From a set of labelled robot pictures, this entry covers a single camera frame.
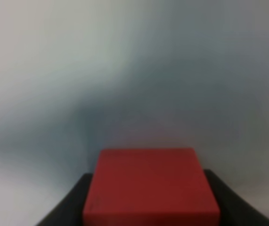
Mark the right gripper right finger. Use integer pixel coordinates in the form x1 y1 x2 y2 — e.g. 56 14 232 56
204 169 269 226

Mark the red block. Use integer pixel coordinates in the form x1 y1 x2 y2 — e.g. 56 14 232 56
82 148 220 226

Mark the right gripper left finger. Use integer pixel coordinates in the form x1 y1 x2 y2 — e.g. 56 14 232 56
37 173 93 226

